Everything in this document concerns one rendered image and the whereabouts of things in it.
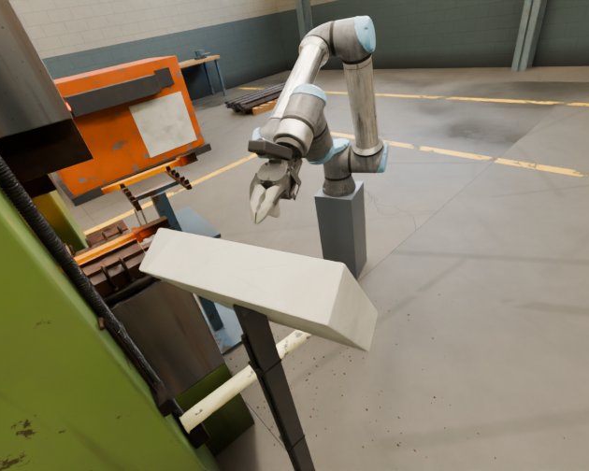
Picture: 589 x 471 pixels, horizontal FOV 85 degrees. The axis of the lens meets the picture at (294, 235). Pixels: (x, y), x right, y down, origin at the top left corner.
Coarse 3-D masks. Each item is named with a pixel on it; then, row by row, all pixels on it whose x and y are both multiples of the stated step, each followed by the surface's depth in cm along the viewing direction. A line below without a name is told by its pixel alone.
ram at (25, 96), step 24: (0, 0) 52; (0, 24) 53; (0, 48) 54; (24, 48) 55; (0, 72) 55; (24, 72) 56; (48, 72) 58; (0, 96) 56; (24, 96) 57; (48, 96) 59; (0, 120) 57; (24, 120) 59; (48, 120) 61
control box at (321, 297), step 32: (160, 256) 52; (192, 256) 50; (224, 256) 47; (256, 256) 45; (288, 256) 43; (192, 288) 52; (224, 288) 45; (256, 288) 43; (288, 288) 41; (320, 288) 40; (352, 288) 45; (288, 320) 48; (320, 320) 38; (352, 320) 47
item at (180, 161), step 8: (192, 152) 155; (176, 160) 153; (184, 160) 155; (192, 160) 157; (152, 168) 149; (160, 168) 148; (136, 176) 144; (144, 176) 145; (112, 184) 140; (128, 184) 143; (104, 192) 138
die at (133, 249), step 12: (108, 240) 97; (132, 240) 94; (84, 252) 94; (108, 252) 91; (120, 252) 91; (132, 252) 90; (144, 252) 91; (84, 264) 88; (96, 264) 88; (108, 264) 87; (120, 264) 88; (132, 264) 87; (96, 276) 85; (120, 276) 85; (96, 288) 83; (108, 288) 85
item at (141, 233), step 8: (144, 224) 98; (152, 224) 97; (160, 224) 99; (168, 224) 100; (136, 232) 94; (144, 232) 97; (152, 232) 98; (112, 240) 94; (120, 240) 93; (128, 240) 94; (96, 248) 92; (104, 248) 91; (112, 248) 92; (80, 256) 89; (88, 256) 89
